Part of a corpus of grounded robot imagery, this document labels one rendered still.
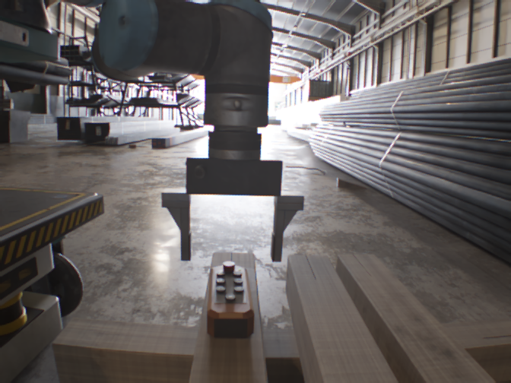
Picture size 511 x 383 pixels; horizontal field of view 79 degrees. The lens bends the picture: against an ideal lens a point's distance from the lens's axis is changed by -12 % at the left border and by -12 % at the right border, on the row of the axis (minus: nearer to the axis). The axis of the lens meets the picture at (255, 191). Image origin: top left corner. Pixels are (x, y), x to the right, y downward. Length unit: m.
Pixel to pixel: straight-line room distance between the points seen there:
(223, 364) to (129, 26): 0.43
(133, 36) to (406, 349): 0.55
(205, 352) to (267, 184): 0.25
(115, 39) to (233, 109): 0.16
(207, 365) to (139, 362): 0.23
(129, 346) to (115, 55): 0.52
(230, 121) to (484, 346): 0.68
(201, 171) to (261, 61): 0.16
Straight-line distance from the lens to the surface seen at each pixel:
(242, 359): 0.51
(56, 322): 0.86
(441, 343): 0.62
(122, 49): 0.40
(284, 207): 0.49
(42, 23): 0.92
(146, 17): 0.40
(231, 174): 0.47
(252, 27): 0.46
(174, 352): 0.69
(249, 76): 0.45
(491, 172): 1.62
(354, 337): 0.58
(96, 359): 0.74
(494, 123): 1.85
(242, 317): 0.52
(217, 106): 0.45
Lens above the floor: 0.52
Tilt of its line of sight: 12 degrees down
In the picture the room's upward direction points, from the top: 3 degrees clockwise
